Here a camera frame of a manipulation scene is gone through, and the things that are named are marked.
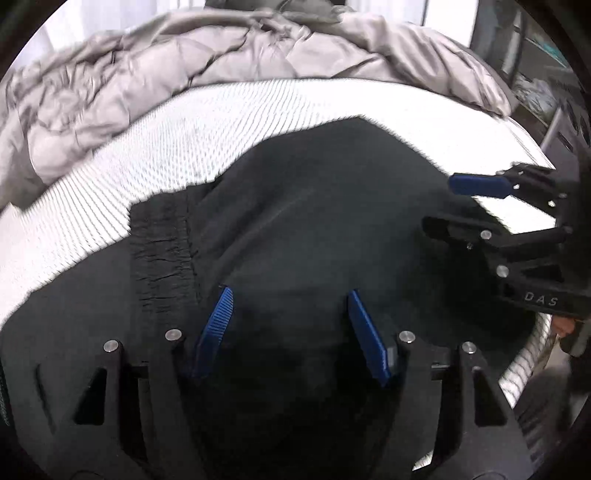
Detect honeycomb patterned white mattress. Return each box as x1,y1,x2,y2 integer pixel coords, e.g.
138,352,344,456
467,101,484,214
0,76,560,409

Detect cluttered storage shelf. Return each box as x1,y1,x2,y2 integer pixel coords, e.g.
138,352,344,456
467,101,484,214
470,0,591,155

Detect black pants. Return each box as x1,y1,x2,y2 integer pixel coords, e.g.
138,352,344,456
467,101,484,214
0,115,536,480

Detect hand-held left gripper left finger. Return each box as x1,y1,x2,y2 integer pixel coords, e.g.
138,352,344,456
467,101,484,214
44,285,236,480

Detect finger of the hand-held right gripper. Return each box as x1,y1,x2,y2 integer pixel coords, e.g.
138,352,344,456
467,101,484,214
448,162,578,223
422,215,574,283

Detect taupe duvet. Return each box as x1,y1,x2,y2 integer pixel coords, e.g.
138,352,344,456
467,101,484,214
0,7,519,209

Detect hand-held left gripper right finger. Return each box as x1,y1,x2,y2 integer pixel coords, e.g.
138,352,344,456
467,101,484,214
346,289,536,480

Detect person's right hand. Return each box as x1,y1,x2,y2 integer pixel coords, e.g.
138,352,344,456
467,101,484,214
551,316,578,339

